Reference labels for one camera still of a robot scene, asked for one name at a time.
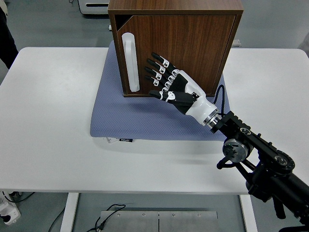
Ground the person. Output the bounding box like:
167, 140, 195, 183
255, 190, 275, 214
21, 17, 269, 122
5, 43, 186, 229
0, 0, 19, 70

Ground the white door handle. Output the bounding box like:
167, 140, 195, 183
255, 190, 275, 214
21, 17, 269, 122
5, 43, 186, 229
121, 32, 141, 92

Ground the thin black cable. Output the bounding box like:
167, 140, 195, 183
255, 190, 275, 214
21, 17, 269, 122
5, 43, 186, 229
48, 209, 66, 232

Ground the white table leg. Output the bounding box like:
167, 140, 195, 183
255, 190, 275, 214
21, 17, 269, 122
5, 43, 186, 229
239, 194, 258, 232
59, 193, 80, 232

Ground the blue-grey textured mat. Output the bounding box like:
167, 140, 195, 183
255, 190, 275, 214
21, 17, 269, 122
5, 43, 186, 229
90, 40, 232, 142

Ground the white power strip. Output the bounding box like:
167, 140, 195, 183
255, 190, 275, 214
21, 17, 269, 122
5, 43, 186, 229
0, 195, 22, 226

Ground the brown wooden cabinet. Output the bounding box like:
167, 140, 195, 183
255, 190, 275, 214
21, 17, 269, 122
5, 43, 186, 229
107, 0, 244, 98

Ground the brown wooden cabinet door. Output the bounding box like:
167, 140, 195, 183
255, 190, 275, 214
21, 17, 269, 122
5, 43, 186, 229
117, 14, 237, 95

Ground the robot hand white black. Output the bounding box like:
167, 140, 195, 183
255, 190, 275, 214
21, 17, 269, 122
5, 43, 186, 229
144, 52, 219, 126

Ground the grey metal plate with screws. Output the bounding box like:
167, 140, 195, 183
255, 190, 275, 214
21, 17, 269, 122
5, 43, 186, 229
99, 210, 219, 232

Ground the black power strip cable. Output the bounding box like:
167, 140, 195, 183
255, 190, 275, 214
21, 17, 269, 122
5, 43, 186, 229
2, 191, 36, 204

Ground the black cable with plug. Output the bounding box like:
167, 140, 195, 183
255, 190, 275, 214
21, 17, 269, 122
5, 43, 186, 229
86, 204, 126, 232

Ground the white appliance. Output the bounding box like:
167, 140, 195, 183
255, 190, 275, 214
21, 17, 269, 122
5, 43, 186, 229
77, 0, 111, 16

